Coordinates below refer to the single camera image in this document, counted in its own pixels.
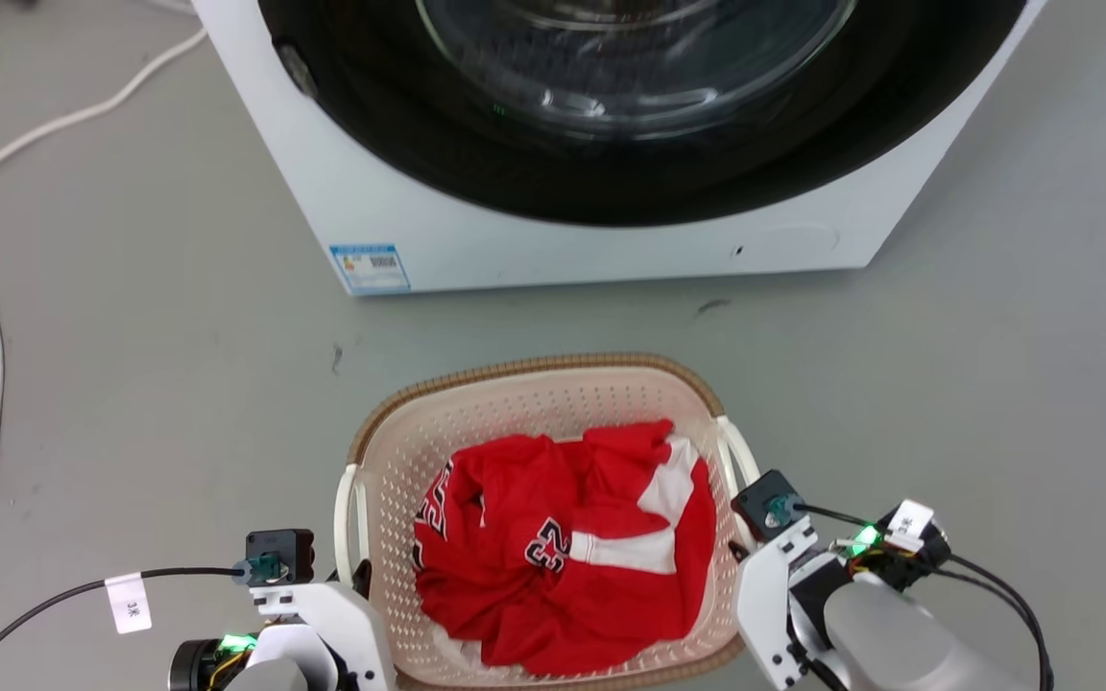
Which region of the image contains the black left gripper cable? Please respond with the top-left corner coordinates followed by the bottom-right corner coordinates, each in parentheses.
top-left (0, 567), bottom-right (249, 691)

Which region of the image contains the white folded cable tag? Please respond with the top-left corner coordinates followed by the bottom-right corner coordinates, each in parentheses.
top-left (887, 498), bottom-right (936, 554)

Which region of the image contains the black round glass washer door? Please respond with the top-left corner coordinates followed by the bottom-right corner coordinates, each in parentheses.
top-left (257, 0), bottom-right (1029, 228)

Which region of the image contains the blue white energy label sticker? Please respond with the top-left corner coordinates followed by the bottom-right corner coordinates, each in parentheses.
top-left (329, 244), bottom-right (412, 295)

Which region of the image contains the thick white floor cable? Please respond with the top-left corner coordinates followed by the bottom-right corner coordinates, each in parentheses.
top-left (0, 27), bottom-right (209, 198)

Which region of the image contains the white washing machine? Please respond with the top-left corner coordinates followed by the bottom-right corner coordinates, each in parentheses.
top-left (190, 0), bottom-right (1048, 297)

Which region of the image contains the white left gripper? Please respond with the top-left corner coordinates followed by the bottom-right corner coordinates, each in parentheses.
top-left (249, 559), bottom-right (397, 691)

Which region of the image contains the red white basketball jersey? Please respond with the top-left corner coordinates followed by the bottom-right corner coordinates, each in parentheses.
top-left (411, 418), bottom-right (717, 677)

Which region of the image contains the beige plastic laundry basket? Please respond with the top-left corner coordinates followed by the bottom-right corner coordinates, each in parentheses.
top-left (334, 352), bottom-right (762, 691)

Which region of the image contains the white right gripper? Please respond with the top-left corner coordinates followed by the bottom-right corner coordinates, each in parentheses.
top-left (728, 516), bottom-right (850, 691)

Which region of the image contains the white cable tag with print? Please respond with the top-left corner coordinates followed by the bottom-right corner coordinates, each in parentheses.
top-left (105, 573), bottom-right (154, 635)

